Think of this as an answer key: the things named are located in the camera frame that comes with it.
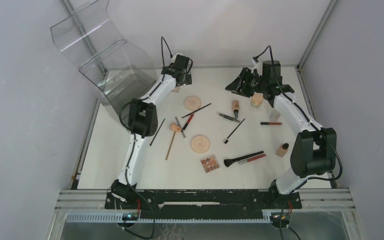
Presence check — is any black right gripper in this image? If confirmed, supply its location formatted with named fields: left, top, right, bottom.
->
left=224, top=67, right=267, bottom=99

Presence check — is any small square pink compact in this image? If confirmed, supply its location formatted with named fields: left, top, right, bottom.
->
left=171, top=86, right=181, bottom=93

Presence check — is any clear acrylic makeup organizer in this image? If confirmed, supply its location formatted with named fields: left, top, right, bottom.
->
left=50, top=0, right=157, bottom=124

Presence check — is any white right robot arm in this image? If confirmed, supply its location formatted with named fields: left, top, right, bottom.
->
left=225, top=60, right=339, bottom=208

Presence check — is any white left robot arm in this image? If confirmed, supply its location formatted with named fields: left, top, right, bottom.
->
left=110, top=53, right=194, bottom=209

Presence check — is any cream jar gold lid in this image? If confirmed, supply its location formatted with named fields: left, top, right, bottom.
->
left=250, top=93, right=264, bottom=108

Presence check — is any clear liquid bottle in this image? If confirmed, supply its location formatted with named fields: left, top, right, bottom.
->
left=269, top=109, right=281, bottom=122

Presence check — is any round beige sponge upper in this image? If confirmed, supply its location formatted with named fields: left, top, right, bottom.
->
left=183, top=95, right=202, bottom=111

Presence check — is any round beige sponge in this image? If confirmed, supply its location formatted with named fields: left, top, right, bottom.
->
left=190, top=135, right=210, bottom=154
left=183, top=95, right=202, bottom=111

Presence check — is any BB cream tube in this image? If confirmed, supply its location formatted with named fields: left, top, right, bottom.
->
left=232, top=100, right=240, bottom=119

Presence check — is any thin black liner brush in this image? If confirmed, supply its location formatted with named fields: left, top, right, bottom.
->
left=181, top=103, right=212, bottom=119

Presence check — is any dark concealer stick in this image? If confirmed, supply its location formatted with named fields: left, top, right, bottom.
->
left=217, top=112, right=241, bottom=123

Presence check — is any thin black pencil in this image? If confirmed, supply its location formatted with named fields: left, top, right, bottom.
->
left=149, top=118, right=166, bottom=146

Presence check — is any red lip pencil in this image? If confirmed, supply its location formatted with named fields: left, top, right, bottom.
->
left=182, top=113, right=195, bottom=131

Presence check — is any grey metallic stick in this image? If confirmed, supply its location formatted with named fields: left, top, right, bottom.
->
left=175, top=116, right=186, bottom=139

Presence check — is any black brow comb brush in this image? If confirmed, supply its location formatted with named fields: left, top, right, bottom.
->
left=223, top=118, right=245, bottom=144

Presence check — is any round beige sponge lower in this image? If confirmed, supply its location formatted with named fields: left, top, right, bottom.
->
left=190, top=135, right=210, bottom=154

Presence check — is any red silver lip gloss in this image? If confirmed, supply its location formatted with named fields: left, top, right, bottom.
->
left=238, top=153, right=266, bottom=165

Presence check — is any black powder brush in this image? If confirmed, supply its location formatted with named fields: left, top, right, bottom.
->
left=223, top=150, right=264, bottom=168

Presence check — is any eyeshadow palette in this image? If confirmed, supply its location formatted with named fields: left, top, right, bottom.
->
left=199, top=155, right=221, bottom=174

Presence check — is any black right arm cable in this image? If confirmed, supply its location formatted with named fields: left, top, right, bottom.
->
left=252, top=44, right=344, bottom=240

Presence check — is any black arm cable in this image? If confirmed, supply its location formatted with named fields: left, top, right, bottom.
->
left=252, top=44, right=344, bottom=240
left=114, top=36, right=195, bottom=240

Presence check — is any wooden handle brush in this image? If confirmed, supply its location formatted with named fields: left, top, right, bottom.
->
left=165, top=131, right=177, bottom=161

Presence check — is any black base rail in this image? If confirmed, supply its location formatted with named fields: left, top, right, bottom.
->
left=104, top=189, right=303, bottom=221

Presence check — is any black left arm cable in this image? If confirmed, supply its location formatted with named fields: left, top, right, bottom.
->
left=114, top=36, right=195, bottom=240

